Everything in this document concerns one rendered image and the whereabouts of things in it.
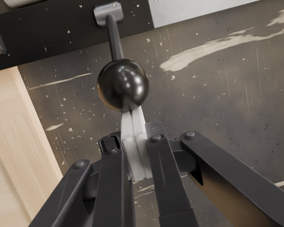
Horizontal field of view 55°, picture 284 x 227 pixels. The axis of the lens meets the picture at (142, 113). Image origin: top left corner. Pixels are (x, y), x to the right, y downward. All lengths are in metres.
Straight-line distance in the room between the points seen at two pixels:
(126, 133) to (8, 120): 0.22
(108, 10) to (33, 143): 0.19
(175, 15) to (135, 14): 0.04
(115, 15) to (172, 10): 0.06
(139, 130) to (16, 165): 0.25
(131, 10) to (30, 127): 0.18
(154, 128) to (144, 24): 0.13
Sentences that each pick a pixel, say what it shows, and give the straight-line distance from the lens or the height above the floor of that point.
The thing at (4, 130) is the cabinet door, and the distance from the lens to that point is 0.37.
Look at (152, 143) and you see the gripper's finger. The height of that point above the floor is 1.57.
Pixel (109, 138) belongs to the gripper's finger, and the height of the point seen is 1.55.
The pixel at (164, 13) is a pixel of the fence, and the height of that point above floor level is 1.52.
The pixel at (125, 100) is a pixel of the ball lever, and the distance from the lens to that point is 0.18.
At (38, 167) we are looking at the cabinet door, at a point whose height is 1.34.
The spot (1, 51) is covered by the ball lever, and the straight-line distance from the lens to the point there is 0.30.
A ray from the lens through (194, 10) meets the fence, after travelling 0.30.
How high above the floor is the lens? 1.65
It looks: 33 degrees down
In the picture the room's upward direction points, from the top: 89 degrees clockwise
